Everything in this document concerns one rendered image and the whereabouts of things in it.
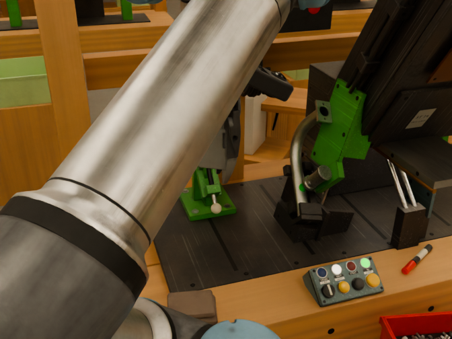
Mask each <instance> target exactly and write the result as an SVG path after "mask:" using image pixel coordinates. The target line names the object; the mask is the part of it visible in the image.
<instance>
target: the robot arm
mask: <svg viewBox="0 0 452 339"><path fill-rule="evenodd" d="M328 1H329V0H180V11H181V13H180V14H179V16H178V17H177V18H176V19H175V20H174V22H173V23H172V24H171V26H170V27H169V28H168V29H167V30H166V32H165V33H164V34H163V36H162V37H161V38H160V39H159V41H158V42H157V43H156V45H155V46H154V47H153V48H152V49H151V51H150V52H149V53H148V55H147V56H146V57H145V58H144V59H143V61H142V62H141V64H140V65H139V66H138V67H137V68H136V69H135V71H134V72H133V73H132V75H131V76H130V77H129V78H128V80H127V81H126V82H125V84H124V85H123V86H122V87H121V88H120V90H119V91H118V93H117V94H116V95H115V96H114V97H113V98H112V100H111V101H110V103H109V104H108V105H107V106H106V107H105V108H104V110H103V111H102V113H101V114H100V115H99V116H98V117H97V119H96V120H95V121H94V123H93V124H92V125H91V126H90V128H89V129H88V130H87V132H86V133H85V134H84V135H83V136H82V138H81V139H80V140H79V142H78V143H77V144H76V146H74V148H73V149H72V150H71V152H70V153H69V154H68V156H66V158H65V159H64V160H63V162H62V163H61V164H60V166H59V167H58V168H57V169H56V171H55V172H54V173H53V175H51V177H50V178H49V179H48V181H47V182H46V183H45V185H43V187H42V188H41V189H39V190H33V191H26V192H18V193H16V194H14V195H13V196H12V197H11V198H10V199H9V201H8V202H7V204H6V205H5V206H4V207H3V208H2V209H1V210H0V339H280V338H279V337H278V336H277V335H276V334H275V333H274V332H273V331H272V330H271V329H269V328H267V327H266V326H264V325H262V324H259V323H258V322H253V321H251V320H247V319H235V321H234V322H231V323H230V322H229V320H225V321H223V322H219V323H217V324H215V325H212V324H209V323H206V322H204V321H202V320H199V319H196V318H195V317H191V316H189V315H186V314H184V313H181V312H179V311H176V310H174V309H171V308H169V307H166V306H164V305H161V304H159V303H158V302H156V301H154V300H152V299H149V298H145V297H139V295H140V294H141V292H142V290H143V289H144V287H145V285H146V284H147V281H148V280H149V273H148V270H147V265H146V262H145V252H146V251H147V249H148V248H149V246H150V245H151V243H152V241H153V240H154V238H155V236H156V235H157V233H158V231H159V230H160V228H161V226H162V225H163V223H164V221H165V220H166V218H167V216H168V215H169V213H170V211H171V210H172V208H173V207H174V205H175V203H176V201H177V200H178V198H179V197H180V195H181V193H182V191H183V190H184V188H185V187H186V185H187V183H188V181H189V180H190V178H191V177H192V175H193V173H194V172H195V170H196V168H197V167H204V168H211V169H215V171H216V174H220V173H221V171H222V183H223V184H226V183H228V181H229V179H230V177H231V175H232V173H233V171H234V168H235V165H236V162H237V157H238V155H239V146H240V140H241V124H240V114H241V101H240V95H241V94H242V92H243V90H244V89H245V87H246V85H249V86H251V87H253V88H255V89H258V90H260V91H262V92H264V94H265V95H266V96H268V97H270V98H277V99H279V100H282V101H284V102H285V101H287V100H288V99H289V97H290V95H291V94H292V92H293V90H294V87H293V86H292V85H291V84H290V83H289V82H288V81H287V79H286V77H285V76H284V75H283V74H282V73H280V72H277V71H269V70H268V69H265V68H264V67H261V66H260V65H259V64H260V62H261V61H262V59H263V58H264V55H265V54H266V52H267V51H268V49H269V48H270V45H271V44H272V42H273V41H274V39H275V38H276V35H277V34H278V33H279V31H280V29H281V28H282V26H283V24H284V23H285V21H286V19H287V17H288V15H289V14H290V12H291V11H292V9H293V8H294V7H299V8H300V9H302V10H304V9H306V8H319V7H322V6H324V5H326V4H327V3H328Z"/></svg>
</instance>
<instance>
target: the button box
mask: <svg viewBox="0 0 452 339"><path fill-rule="evenodd" d="M363 258H366V259H367V260H368V261H369V262H370V265H369V267H364V266H363V265H362V264H361V260H362V259H363ZM363 258H357V259H354V260H349V261H345V262H339V263H335V264H330V265H327V266H320V267H317V268H312V269H310V270H308V272H307V273H306V274H304V275H303V282H304V284H305V286H306V287H307V289H308V291H309V292H310V293H311V295H312V296H313V298H314V299H315V301H316V302H317V304H318V305H319V306H320V307H323V306H327V305H331V304H335V303H339V302H343V301H348V300H351V299H356V298H359V297H364V296H367V295H373V294H376V293H381V292H383V291H384V288H383V285H382V282H381V279H380V277H379V274H378V272H377V269H376V267H375V264H374V261H373V259H372V257H371V256H367V257H363ZM348 262H353V263H354V264H355V266H356V268H355V269H354V270H349V269H348V268H347V263H348ZM333 265H339V267H341V272H340V273H339V274H336V273H334V272H333V270H332V267H333ZM319 268H324V269H325V270H326V276H325V277H320V276H319V275H318V273H317V271H318V269H319ZM370 273H374V274H376V275H377V276H378V277H379V280H380V283H379V285H378V286H376V287H370V286H369V285H368V284H367V282H366V277H367V275H369V274H370ZM355 278H361V279H363V281H364V283H365V285H364V287H363V288H362V289H356V288H354V286H353V283H352V282H353V280H354V279H355ZM342 281H346V282H347V283H348V284H349V286H350V290H349V291H348V292H347V293H342V292H340V291H339V289H338V284H339V283H340V282H342ZM326 284H330V285H332V286H333V287H334V288H335V291H336V292H335V294H334V295H333V296H332V297H327V296H325V295H324V293H323V287H324V286H325V285H326Z"/></svg>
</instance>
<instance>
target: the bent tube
mask: <svg viewBox="0 0 452 339"><path fill-rule="evenodd" d="M319 122H323V123H328V124H331V123H332V113H331V107H330V102H325V101H321V100H316V101H315V111H313V112H312V113H311V114H310V115H308V116H307V117H305V118H304V119H303V120H302V121H301V122H300V123H299V125H298V127H297V128H296V130H295V133H294V135H293V138H292V141H291V148H290V163H291V173H292V178H293V187H294V193H295V202H296V207H297V216H299V215H300V214H299V205H298V203H300V202H308V201H307V193H306V191H305V192H302V191H300V189H299V185H300V184H302V181H303V178H304V174H303V165H302V160H301V152H302V146H303V142H304V139H305V136H306V134H307V133H308V131H309V130H310V129H311V128H312V127H313V126H315V125H316V124H318V123H319Z"/></svg>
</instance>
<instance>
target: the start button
mask: <svg viewBox="0 0 452 339"><path fill-rule="evenodd" d="M366 282H367V284H368V285H369V286H370V287H376V286H378V285H379V283H380V280H379V277H378V276H377V275H376V274H374V273H370V274H369V275H367V277H366Z"/></svg>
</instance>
